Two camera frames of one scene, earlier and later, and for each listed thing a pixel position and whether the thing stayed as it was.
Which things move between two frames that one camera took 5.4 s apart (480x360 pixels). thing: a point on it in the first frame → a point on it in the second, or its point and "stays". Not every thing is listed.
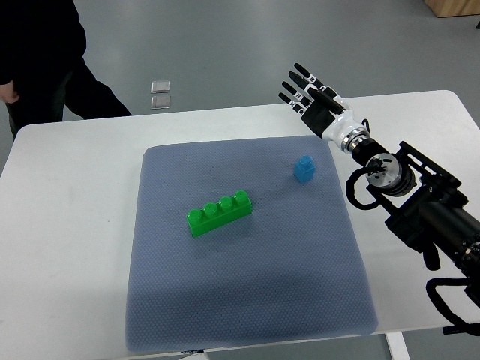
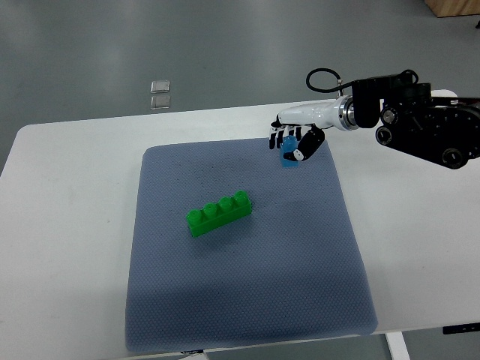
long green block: [213, 215] stays
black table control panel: [472, 328] stays
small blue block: [304, 169] → [289, 143]
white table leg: [397, 346] stays
